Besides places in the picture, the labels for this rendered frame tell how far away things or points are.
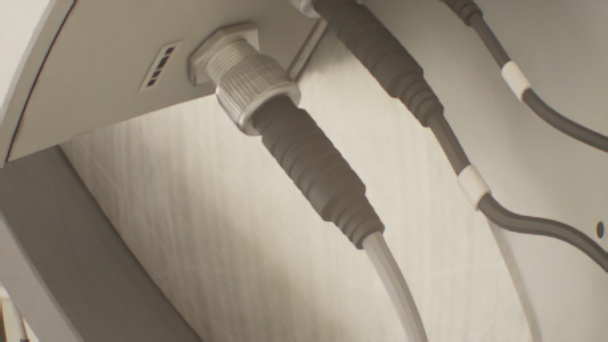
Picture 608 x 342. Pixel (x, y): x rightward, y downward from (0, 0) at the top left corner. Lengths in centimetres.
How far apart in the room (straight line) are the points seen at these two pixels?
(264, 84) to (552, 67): 8
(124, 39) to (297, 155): 5
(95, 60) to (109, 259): 13
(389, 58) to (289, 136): 4
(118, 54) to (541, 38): 11
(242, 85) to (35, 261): 11
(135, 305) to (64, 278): 3
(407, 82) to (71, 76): 8
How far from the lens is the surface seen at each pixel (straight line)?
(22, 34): 81
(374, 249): 85
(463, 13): 81
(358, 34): 84
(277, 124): 86
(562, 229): 81
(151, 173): 96
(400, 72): 83
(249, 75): 87
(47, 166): 99
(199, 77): 88
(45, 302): 94
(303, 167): 86
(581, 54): 83
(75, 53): 83
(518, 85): 80
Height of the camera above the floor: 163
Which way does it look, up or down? 9 degrees down
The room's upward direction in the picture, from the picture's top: 5 degrees counter-clockwise
